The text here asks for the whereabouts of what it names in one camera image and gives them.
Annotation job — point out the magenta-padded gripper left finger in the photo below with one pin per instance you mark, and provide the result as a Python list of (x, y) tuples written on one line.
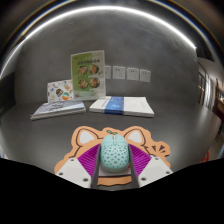
[(73, 171)]

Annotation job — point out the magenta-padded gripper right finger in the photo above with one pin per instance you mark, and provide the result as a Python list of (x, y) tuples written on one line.
[(154, 170)]

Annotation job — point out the teal perforated computer mouse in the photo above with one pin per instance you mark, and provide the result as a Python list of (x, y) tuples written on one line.
[(114, 156)]

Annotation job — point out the orange corgi-shaped mouse pad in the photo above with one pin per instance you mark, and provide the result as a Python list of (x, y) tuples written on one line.
[(91, 136)]

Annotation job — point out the grey thin booklet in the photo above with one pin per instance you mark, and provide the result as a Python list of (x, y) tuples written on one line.
[(58, 109)]

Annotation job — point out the white book with blue band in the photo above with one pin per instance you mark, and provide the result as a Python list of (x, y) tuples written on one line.
[(133, 106)]

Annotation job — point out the small white sticker card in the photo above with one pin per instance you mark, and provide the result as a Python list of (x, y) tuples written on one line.
[(60, 90)]

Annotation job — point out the black-framed glass partition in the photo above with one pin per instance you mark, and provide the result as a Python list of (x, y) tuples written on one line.
[(208, 90)]

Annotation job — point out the green upright menu sign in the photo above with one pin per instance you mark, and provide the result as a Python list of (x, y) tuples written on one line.
[(88, 75)]

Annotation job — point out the white ceiling light strip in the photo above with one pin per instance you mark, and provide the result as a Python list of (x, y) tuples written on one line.
[(106, 7)]

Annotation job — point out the white wall socket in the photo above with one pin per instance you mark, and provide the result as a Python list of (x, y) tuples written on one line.
[(145, 75), (119, 72), (108, 72), (132, 73)]

